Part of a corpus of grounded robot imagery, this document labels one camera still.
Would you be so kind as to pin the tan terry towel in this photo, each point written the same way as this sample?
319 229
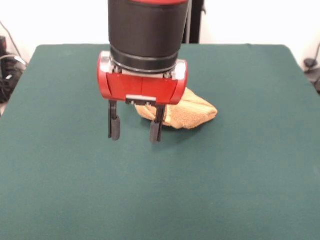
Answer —
197 112

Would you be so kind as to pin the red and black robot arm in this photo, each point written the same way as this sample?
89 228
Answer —
147 32

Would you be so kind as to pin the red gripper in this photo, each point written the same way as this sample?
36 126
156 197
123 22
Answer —
140 87

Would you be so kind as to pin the black electronics box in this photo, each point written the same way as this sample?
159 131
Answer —
2 45

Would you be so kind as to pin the dark green table cloth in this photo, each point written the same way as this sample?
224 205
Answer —
75 162

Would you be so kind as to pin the dark grey power adapter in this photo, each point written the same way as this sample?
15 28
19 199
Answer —
310 62

